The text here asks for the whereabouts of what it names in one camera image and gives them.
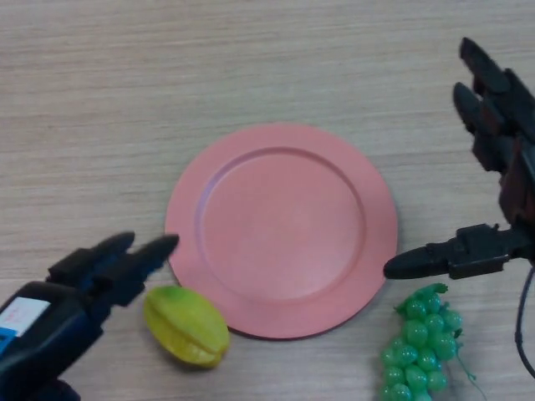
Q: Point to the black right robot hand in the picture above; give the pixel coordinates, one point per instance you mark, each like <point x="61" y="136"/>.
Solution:
<point x="514" y="175"/>

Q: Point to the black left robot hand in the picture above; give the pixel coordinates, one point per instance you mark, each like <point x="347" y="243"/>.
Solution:
<point x="54" y="330"/>

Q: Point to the yellow starfruit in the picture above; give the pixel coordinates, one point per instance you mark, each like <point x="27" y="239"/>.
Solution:
<point x="188" y="330"/>

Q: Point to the pink round plate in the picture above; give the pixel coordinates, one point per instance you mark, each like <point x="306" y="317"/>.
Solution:
<point x="284" y="229"/>

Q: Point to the green grape bunch in net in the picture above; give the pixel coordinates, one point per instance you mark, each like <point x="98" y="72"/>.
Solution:
<point x="414" y="346"/>

